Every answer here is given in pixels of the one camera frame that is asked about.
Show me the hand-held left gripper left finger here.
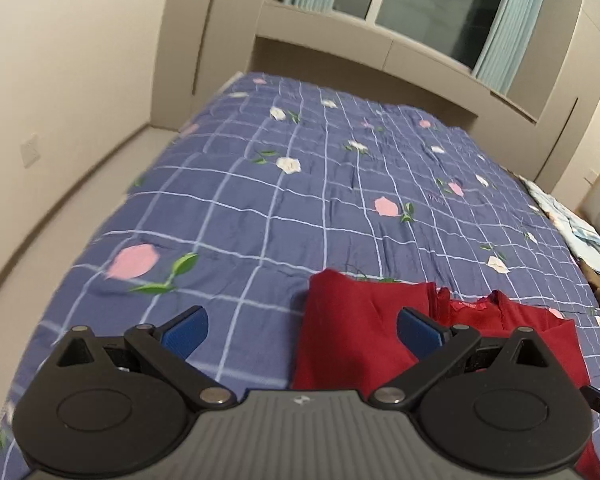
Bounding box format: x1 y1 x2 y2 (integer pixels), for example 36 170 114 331
54 306 234 411

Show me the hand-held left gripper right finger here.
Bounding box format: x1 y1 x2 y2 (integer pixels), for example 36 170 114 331
371 308 551 409

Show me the red garment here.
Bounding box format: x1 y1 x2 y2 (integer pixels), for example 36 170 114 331
291 269 600 480

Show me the blue floral checked bedsheet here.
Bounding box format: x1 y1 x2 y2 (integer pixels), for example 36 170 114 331
0 72 600 480

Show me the light blue patterned pillow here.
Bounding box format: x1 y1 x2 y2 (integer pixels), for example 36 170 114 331
522 177 600 273

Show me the beige built-in cabinet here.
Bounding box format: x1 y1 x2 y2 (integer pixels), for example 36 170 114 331
150 0 600 196

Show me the window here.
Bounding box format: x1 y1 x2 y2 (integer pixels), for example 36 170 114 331
332 0 516 73

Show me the white wall socket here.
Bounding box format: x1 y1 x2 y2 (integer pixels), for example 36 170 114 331
20 132 42 168

